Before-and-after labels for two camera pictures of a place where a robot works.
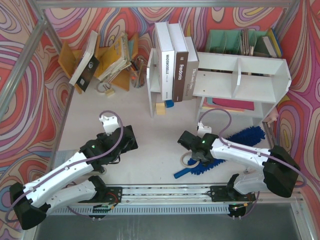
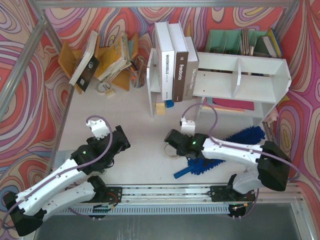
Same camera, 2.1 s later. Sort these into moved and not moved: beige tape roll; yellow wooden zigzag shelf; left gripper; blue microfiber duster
Moved: beige tape roll
Not moved: blue microfiber duster; yellow wooden zigzag shelf; left gripper
